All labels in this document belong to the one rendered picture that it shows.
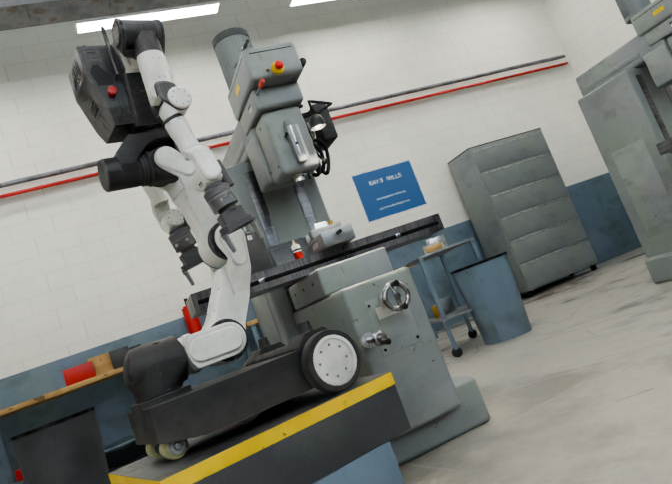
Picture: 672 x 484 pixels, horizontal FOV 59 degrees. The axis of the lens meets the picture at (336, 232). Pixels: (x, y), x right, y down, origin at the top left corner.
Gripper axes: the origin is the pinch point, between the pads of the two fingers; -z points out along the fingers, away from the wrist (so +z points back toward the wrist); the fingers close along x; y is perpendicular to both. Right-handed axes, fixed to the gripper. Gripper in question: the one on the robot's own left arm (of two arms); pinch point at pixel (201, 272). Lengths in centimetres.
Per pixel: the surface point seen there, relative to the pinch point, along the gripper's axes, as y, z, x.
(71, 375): 398, -8, 0
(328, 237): -6, -14, 56
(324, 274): -9, -26, 43
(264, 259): 15.5, -8.0, 34.6
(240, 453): -59, -51, -41
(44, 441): 154, -32, -63
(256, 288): 10.3, -17.0, 21.6
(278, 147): 7, 33, 66
